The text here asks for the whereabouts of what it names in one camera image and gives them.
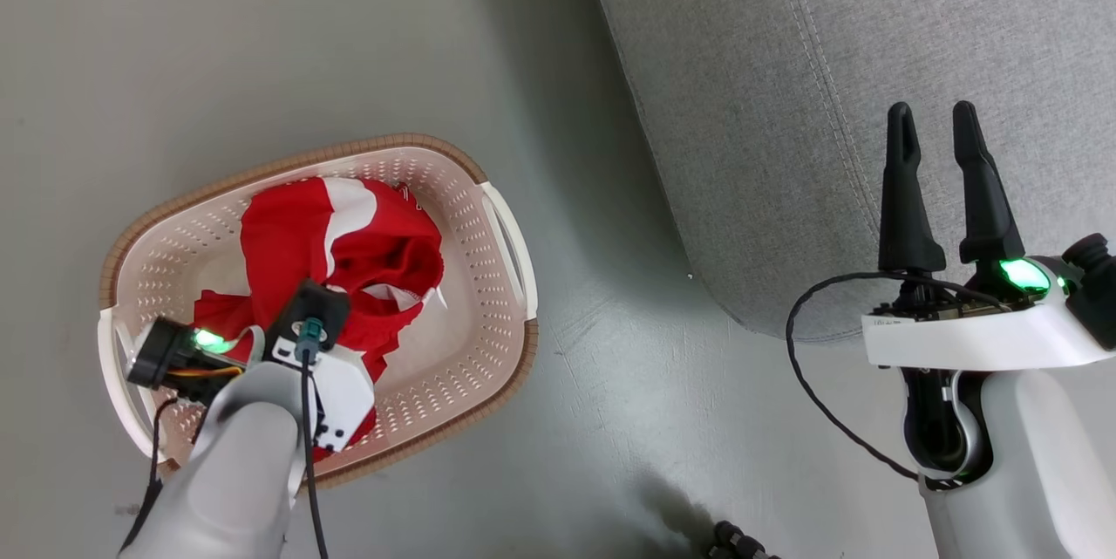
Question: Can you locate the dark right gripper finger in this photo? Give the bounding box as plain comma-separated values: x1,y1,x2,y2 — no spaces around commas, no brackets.
878,101,948,273
951,100,1026,264

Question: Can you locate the white perforated laundry basket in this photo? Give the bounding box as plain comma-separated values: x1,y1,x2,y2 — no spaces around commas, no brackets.
97,133,540,490

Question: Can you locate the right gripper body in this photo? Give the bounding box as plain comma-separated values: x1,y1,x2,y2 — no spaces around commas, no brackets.
861,233,1116,372

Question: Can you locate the grey fabric sofa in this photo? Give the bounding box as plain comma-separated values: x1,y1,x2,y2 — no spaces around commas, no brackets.
576,0,1116,344

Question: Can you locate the red shorts white trim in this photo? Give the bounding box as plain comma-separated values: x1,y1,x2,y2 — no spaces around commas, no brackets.
312,179,449,464

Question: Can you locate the black cable teal plug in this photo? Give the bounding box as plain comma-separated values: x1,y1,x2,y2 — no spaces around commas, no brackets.
295,319,330,559

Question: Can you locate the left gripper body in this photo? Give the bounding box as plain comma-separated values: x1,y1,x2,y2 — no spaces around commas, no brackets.
125,317,378,453

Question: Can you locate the thin black cable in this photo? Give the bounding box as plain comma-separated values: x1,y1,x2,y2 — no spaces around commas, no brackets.
785,270,1014,482
117,397,180,556

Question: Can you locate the black ribbed hose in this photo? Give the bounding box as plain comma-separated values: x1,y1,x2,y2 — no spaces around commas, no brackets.
708,521,779,559

